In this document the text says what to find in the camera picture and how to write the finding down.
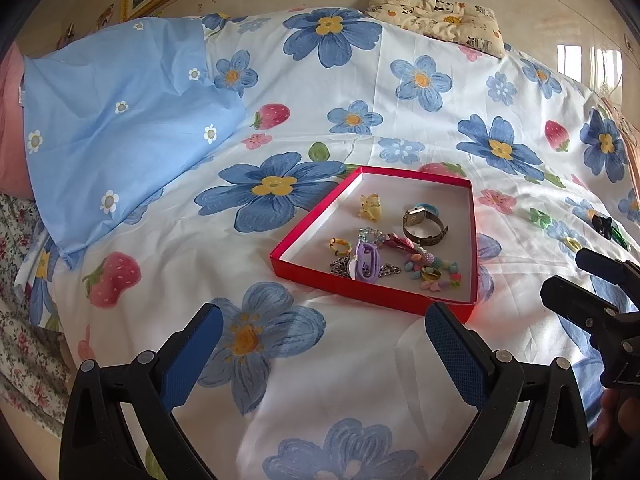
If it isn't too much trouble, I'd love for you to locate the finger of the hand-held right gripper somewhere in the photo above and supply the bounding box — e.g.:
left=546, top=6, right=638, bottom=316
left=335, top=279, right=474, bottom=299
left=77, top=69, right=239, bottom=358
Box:
left=575, top=247, right=640, bottom=306
left=540, top=275, right=626, bottom=343

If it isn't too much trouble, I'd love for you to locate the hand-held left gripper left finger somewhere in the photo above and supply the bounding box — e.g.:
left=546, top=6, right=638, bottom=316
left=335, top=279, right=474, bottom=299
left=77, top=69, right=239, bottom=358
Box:
left=59, top=302, right=224, bottom=480

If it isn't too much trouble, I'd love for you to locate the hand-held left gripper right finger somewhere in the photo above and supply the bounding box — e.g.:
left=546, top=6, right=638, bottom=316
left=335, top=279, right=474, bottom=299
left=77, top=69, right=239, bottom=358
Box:
left=424, top=301, right=593, bottom=480

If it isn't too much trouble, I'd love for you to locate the pastel bead bracelet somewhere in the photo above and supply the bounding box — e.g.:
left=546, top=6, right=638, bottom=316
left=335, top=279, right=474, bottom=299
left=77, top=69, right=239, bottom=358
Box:
left=402, top=250, right=463, bottom=293

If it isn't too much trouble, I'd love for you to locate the red hair clip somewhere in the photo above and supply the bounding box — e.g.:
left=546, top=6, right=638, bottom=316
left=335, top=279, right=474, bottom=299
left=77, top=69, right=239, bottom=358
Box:
left=384, top=232, right=418, bottom=256

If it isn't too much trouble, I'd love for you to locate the purple hair accessory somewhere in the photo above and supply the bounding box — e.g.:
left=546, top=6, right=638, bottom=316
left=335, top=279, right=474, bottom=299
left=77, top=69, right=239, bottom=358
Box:
left=350, top=241, right=383, bottom=283

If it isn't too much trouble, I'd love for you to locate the wristwatch with grey strap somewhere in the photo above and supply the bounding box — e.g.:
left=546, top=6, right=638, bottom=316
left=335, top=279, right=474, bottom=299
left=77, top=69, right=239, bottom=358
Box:
left=402, top=206, right=449, bottom=247

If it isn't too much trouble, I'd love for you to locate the silver chain necklace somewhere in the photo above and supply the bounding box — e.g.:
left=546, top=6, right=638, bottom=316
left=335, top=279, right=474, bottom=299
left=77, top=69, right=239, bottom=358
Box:
left=328, top=255, right=403, bottom=278

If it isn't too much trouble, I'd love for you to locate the teal beaded bracelet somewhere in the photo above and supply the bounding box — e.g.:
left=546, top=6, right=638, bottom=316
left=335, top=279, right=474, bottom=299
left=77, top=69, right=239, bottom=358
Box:
left=357, top=226, right=388, bottom=246

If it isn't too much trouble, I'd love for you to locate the yellow hair claw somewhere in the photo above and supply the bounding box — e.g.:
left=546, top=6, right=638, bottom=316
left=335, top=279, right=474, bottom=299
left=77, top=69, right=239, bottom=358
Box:
left=357, top=192, right=385, bottom=222

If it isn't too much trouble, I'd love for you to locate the red shallow cardboard box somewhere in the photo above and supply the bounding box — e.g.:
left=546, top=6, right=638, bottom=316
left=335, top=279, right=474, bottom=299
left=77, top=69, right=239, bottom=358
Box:
left=270, top=165, right=475, bottom=325

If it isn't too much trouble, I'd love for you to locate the person's right hand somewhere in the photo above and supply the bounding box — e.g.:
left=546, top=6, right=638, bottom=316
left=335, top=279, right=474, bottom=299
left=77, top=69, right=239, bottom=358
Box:
left=591, top=387, right=640, bottom=461

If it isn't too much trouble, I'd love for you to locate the black bow hair clip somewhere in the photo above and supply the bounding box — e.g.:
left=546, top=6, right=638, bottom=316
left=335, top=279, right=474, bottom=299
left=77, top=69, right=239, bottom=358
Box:
left=590, top=215, right=615, bottom=240

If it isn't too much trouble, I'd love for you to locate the floral patterned cloth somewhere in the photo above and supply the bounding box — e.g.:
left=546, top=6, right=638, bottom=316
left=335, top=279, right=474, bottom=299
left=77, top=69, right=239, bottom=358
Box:
left=0, top=192, right=71, bottom=433

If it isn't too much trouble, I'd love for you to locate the light blue daisy pillow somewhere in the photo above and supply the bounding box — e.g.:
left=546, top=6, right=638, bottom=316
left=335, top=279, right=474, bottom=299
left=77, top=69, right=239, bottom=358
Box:
left=22, top=16, right=246, bottom=271

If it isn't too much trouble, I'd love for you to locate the white floral bedsheet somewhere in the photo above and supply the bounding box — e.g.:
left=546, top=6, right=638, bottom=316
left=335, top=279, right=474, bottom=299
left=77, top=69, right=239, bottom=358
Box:
left=20, top=7, right=640, bottom=480

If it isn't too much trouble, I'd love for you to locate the pink pillow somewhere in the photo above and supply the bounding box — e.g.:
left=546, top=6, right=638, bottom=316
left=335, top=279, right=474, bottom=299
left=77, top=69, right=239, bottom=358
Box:
left=0, top=42, right=33, bottom=201

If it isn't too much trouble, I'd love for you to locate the cream animal print cushion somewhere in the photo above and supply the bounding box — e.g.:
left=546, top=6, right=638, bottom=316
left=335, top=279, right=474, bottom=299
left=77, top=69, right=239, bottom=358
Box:
left=365, top=0, right=506, bottom=59

